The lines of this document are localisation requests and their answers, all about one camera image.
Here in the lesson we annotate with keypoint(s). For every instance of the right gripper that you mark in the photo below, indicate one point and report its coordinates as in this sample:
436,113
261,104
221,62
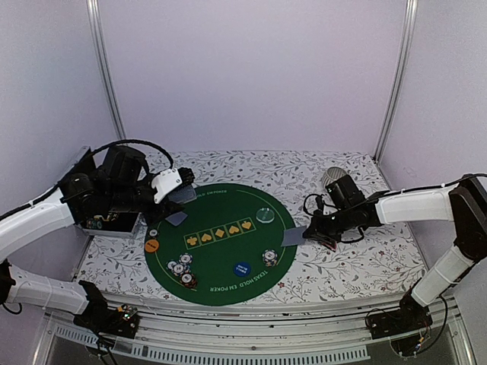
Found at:
315,232

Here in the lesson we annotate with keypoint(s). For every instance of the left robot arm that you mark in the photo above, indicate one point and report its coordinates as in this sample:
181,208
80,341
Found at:
44,215

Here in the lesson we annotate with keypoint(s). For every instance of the front aluminium rail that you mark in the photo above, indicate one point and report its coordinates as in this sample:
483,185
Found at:
302,333

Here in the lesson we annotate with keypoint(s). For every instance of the round green poker mat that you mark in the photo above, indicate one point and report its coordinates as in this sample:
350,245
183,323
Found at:
221,230

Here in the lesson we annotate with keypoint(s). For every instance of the blue-backed card deck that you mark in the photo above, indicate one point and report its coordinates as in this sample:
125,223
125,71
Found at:
183,195

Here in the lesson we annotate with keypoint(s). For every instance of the striped ceramic cup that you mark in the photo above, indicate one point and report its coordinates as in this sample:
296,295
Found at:
332,174

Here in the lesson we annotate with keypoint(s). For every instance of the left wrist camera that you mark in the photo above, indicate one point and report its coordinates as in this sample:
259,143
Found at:
169,180

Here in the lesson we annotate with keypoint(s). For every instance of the right aluminium frame post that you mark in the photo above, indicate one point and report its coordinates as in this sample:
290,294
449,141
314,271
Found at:
393,102

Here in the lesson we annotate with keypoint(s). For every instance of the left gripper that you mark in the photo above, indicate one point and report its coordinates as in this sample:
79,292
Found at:
164,210

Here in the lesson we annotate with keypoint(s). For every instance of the lower poker chip row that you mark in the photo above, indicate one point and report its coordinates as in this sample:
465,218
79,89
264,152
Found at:
96,223

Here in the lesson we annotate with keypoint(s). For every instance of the black red triangle token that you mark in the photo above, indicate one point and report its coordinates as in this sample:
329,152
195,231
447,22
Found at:
330,244

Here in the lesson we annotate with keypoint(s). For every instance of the orange big blind button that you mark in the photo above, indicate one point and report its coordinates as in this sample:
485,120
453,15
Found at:
152,246

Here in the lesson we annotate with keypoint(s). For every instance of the clear dealer button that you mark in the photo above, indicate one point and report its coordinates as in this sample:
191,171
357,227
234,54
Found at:
265,215

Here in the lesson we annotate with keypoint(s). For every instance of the face-down cards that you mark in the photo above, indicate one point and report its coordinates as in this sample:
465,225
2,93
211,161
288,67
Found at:
176,219
293,237

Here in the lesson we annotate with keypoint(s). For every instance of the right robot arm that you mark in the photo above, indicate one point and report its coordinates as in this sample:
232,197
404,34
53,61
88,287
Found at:
461,202

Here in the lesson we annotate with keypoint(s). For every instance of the aluminium frame post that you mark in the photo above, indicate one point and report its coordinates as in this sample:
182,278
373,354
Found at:
393,102
94,18

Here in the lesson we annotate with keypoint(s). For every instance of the left aluminium frame post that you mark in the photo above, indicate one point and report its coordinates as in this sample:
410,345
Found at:
94,18

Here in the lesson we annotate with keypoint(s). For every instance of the blue small blind button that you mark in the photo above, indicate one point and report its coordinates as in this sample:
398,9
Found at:
242,269

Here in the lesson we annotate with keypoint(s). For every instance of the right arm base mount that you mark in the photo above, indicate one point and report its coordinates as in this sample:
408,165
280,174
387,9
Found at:
409,325

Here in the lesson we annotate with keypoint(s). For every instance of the poker chip stack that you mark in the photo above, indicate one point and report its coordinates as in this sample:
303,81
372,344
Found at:
270,257
181,266

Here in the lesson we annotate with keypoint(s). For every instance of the aluminium poker set case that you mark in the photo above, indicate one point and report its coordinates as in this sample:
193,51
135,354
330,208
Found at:
108,199

